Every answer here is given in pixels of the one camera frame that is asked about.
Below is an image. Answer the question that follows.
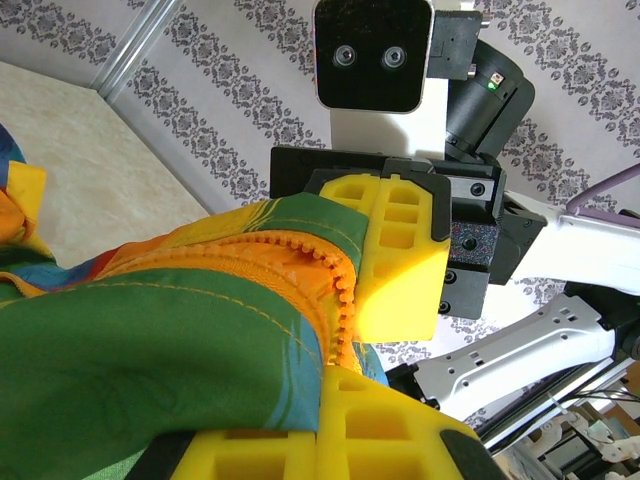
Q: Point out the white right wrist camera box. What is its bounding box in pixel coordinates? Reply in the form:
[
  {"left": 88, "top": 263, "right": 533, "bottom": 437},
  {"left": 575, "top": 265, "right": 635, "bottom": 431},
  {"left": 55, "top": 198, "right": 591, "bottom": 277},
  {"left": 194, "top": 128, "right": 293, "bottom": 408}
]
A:
[{"left": 312, "top": 0, "right": 449, "bottom": 157}]

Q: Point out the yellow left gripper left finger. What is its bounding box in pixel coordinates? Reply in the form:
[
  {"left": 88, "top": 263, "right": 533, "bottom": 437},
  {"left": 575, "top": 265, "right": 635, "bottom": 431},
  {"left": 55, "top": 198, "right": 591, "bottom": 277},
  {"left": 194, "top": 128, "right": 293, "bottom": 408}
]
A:
[{"left": 124, "top": 429, "right": 321, "bottom": 480}]

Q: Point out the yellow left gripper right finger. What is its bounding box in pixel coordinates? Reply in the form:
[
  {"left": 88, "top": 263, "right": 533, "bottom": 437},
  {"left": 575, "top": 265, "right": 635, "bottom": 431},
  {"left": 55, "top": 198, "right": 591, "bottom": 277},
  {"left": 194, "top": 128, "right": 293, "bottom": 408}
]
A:
[{"left": 317, "top": 364, "right": 506, "bottom": 480}]

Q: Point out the aluminium frame post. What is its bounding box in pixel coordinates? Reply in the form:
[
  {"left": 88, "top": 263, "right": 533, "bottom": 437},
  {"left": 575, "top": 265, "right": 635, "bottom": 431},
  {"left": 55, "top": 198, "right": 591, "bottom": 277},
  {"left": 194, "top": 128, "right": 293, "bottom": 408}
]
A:
[{"left": 94, "top": 0, "right": 179, "bottom": 94}]

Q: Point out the aluminium mounting rail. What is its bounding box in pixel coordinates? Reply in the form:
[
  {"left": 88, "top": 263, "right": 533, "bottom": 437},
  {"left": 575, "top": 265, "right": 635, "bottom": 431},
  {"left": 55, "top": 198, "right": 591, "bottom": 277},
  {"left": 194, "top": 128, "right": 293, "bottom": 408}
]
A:
[{"left": 474, "top": 349, "right": 640, "bottom": 451}]

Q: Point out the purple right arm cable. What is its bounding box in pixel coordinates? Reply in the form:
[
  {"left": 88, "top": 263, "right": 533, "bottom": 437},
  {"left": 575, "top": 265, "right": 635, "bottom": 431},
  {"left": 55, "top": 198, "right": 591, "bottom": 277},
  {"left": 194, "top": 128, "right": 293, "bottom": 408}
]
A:
[{"left": 568, "top": 163, "right": 640, "bottom": 224}]

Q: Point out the rainbow patchwork hooded jacket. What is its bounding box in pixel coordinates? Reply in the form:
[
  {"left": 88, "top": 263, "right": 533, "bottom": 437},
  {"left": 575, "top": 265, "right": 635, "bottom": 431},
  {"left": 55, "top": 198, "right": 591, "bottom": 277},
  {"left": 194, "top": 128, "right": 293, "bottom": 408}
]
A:
[{"left": 0, "top": 124, "right": 386, "bottom": 480}]

